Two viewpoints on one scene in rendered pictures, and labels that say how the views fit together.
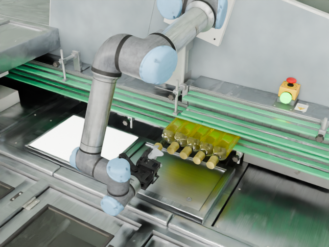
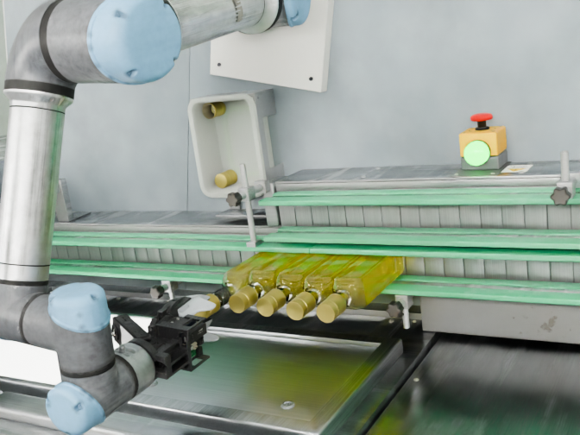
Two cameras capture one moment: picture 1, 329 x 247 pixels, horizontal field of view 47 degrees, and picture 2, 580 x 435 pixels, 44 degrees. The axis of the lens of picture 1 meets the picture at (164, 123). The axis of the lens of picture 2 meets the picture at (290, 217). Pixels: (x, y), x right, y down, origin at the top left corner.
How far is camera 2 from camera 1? 0.52 m
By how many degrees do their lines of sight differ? 19
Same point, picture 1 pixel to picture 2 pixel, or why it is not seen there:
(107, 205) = (59, 403)
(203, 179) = (325, 368)
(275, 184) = (502, 359)
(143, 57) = (91, 15)
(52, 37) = not seen: hidden behind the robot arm
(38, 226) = not seen: outside the picture
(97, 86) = (15, 121)
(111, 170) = (54, 302)
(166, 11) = not seen: hidden behind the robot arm
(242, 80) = (386, 155)
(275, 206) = (507, 397)
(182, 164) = (279, 350)
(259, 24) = (391, 24)
